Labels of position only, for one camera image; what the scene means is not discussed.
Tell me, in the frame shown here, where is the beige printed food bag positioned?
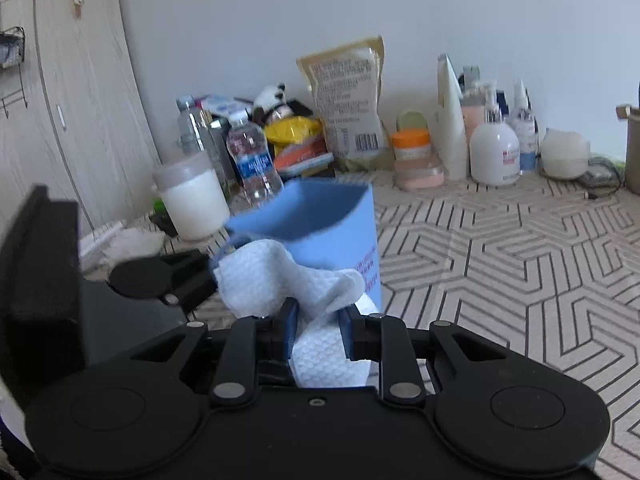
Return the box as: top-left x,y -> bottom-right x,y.
296,35 -> 394,172

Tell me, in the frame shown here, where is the green round lid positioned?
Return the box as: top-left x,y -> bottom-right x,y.
396,109 -> 430,134

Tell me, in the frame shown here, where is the panda plush toy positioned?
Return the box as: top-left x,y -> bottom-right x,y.
252,83 -> 294,124

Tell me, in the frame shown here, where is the white paper towel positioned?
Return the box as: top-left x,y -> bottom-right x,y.
212,239 -> 382,389

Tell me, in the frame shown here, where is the blue plastic cup with handle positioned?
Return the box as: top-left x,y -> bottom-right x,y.
216,179 -> 384,317

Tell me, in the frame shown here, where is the crumpled white tissue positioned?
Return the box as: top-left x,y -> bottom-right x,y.
99,227 -> 167,267

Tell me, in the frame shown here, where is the pink cosmetic bottle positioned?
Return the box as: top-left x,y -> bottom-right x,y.
460,66 -> 489,147

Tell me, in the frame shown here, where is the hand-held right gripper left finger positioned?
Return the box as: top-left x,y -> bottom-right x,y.
129,297 -> 302,407

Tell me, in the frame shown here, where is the white cosmetic tube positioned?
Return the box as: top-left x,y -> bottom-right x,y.
436,54 -> 469,181

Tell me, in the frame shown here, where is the geometric patterned tablecloth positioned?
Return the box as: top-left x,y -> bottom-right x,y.
80,165 -> 640,480

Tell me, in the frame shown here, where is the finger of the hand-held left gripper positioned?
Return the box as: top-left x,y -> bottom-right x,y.
159,249 -> 221,323

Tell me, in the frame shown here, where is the white round humidifier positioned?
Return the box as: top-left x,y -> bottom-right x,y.
540,127 -> 592,180

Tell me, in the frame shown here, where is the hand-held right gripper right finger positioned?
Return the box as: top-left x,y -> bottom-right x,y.
336,305 -> 507,407

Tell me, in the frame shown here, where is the orange flat box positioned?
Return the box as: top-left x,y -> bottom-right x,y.
275,139 -> 331,168

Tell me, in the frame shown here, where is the clear empty plastic bottle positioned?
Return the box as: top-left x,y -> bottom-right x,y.
176,95 -> 222,163

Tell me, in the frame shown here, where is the white pump bottle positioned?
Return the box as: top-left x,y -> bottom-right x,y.
469,80 -> 522,186

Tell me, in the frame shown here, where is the water bottle with blue label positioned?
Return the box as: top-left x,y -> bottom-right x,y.
226,112 -> 285,209

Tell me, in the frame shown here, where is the yellow snack packet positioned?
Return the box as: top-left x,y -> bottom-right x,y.
264,116 -> 321,147

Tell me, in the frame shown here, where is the blue and white packet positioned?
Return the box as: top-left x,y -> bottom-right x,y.
197,94 -> 254,119

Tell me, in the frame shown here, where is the light wooden wardrobe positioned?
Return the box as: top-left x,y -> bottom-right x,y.
0,0 -> 162,242

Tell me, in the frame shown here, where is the white jar with translucent lid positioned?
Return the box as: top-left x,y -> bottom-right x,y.
152,152 -> 231,241

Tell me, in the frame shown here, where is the black wire hook rack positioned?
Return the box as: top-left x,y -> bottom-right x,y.
0,27 -> 29,119

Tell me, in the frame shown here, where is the orange lid cream jar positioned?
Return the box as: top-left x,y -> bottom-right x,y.
395,157 -> 446,191

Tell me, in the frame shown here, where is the black upright box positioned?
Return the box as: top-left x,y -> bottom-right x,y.
207,115 -> 242,197

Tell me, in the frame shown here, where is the clear spray bottle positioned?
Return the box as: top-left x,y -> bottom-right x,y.
510,78 -> 539,174

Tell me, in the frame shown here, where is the jar with orange lid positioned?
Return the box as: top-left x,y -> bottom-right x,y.
391,129 -> 432,162

